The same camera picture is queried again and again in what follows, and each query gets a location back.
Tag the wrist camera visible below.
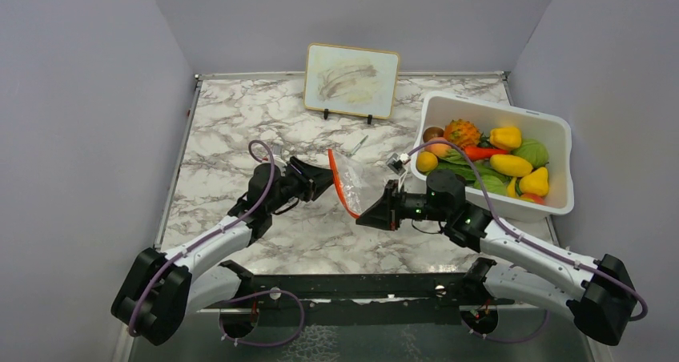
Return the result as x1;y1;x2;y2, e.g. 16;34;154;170
271;144;286;167
386;153;411;191

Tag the red apple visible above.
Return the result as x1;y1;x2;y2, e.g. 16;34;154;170
519;193;545;205

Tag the red carrot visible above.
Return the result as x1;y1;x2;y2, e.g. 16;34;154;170
464;146;508;162

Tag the clear zip bag orange zipper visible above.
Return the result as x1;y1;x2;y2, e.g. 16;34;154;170
327;149;392;219

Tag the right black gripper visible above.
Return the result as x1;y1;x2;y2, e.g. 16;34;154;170
357;179;449;231

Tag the grey pen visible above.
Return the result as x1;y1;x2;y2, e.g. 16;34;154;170
348;135;368;157

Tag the green cabbage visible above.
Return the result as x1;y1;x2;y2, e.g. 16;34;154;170
512;139;549;169

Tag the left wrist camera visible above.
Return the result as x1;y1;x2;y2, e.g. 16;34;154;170
271;144;286;167

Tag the brown kiwi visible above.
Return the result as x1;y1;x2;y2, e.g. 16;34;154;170
422;127;444;143

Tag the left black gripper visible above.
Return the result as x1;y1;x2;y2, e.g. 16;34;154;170
267;157;339;214

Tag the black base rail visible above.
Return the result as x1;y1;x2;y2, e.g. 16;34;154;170
212;272;513;327

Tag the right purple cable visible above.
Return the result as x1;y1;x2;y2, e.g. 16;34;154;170
405;139;649;323

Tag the small orange fruit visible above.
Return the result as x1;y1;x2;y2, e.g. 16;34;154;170
416;151;439;174

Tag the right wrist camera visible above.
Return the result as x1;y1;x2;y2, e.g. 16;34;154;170
386;153;411;191

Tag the yellow pear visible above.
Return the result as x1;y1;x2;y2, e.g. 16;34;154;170
519;167;549;197

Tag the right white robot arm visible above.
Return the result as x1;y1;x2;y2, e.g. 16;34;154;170
356;170;641;346

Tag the green leafy vegetable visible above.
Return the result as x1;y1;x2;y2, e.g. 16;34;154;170
437;149;510;196

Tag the white plastic bin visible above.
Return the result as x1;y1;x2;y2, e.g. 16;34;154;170
413;90;574;222

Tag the yellow bell pepper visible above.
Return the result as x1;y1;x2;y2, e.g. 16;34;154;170
489;127;523;151

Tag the yellow mango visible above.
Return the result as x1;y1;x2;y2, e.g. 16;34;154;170
489;155;533;178

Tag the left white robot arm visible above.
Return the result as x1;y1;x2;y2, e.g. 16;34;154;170
110;157;334;345

